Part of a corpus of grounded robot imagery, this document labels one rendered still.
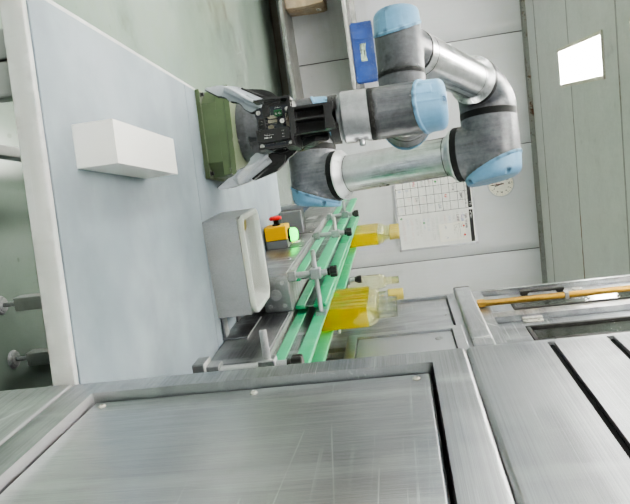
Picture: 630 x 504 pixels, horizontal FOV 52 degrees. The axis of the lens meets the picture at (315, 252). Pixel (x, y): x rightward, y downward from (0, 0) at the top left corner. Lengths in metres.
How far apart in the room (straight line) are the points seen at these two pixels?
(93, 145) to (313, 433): 0.52
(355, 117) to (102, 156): 0.35
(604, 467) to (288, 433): 0.28
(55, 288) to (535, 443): 0.61
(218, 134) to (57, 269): 0.73
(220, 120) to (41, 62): 0.67
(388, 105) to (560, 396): 0.47
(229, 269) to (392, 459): 0.94
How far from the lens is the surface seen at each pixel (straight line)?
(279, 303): 1.65
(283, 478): 0.57
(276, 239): 2.03
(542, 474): 0.53
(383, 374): 0.75
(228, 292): 1.47
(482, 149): 1.37
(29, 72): 0.93
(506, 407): 0.63
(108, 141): 0.95
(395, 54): 1.05
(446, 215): 7.64
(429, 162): 1.41
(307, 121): 0.94
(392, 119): 0.93
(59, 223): 0.90
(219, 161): 1.53
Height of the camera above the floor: 1.19
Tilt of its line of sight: 8 degrees down
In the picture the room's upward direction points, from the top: 83 degrees clockwise
